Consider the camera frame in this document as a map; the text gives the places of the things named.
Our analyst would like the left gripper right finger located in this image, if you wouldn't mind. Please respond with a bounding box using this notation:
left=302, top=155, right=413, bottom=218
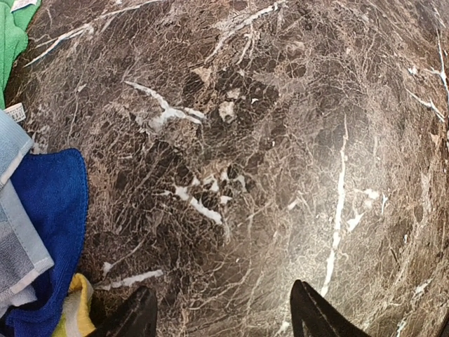
left=290, top=279, right=369, bottom=337

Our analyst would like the white yellow patterned towel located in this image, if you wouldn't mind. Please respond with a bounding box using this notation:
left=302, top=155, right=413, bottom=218
left=52, top=273, right=95, bottom=337

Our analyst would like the royal blue towel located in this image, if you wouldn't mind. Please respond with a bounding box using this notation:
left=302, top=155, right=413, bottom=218
left=1, top=149, right=88, bottom=336

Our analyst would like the bright green towel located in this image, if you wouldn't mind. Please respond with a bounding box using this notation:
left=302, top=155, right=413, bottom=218
left=0, top=0, right=41, bottom=109

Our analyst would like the blue orange patterned towel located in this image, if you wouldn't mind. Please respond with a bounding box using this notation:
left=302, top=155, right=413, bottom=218
left=1, top=112, right=54, bottom=315

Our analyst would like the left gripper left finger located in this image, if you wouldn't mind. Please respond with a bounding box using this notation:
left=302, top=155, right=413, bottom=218
left=88, top=286, right=158, bottom=337

